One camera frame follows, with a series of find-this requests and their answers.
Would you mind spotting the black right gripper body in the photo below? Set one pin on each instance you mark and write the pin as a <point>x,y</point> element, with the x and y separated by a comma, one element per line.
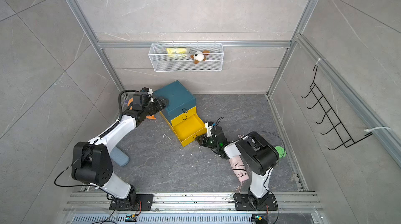
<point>211,143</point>

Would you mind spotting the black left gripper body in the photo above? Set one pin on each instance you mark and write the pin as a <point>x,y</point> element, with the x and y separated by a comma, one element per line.
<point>148,111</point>

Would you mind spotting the teal and yellow drawer box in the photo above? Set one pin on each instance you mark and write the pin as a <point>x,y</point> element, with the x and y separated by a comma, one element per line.
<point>181,112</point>

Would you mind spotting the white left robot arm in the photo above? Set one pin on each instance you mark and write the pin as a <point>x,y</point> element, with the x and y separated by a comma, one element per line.
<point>92,163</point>

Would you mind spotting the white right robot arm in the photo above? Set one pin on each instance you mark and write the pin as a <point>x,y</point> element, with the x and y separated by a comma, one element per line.
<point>251,157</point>

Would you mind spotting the pink folded umbrella front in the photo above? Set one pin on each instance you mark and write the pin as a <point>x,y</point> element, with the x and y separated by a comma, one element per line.
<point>239,168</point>

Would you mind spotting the orange shark plush toy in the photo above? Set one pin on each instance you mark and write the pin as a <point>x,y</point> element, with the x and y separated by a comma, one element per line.
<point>151,117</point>

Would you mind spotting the yellow package in basket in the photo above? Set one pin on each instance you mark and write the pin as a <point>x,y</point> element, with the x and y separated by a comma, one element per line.
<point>178,52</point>

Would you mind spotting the light blue cup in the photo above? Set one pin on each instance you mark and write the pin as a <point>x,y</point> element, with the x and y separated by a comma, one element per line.
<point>119,157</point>

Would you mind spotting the brown white plush dog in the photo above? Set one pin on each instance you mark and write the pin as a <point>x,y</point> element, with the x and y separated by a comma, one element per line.
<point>199,56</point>

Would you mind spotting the green round object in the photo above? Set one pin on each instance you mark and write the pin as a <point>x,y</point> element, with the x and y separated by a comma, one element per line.
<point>281,152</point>

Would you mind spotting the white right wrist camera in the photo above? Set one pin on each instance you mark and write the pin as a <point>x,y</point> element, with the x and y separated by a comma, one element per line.
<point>209,127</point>

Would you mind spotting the white wire wall basket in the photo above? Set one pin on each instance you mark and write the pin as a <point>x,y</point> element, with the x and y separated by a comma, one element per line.
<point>161,62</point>

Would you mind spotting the metal base rail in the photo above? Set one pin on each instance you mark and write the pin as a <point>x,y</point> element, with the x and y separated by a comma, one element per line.
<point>193,208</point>

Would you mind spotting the black wire wall hook rack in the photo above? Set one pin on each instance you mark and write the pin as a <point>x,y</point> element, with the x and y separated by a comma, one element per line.
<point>330,115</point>

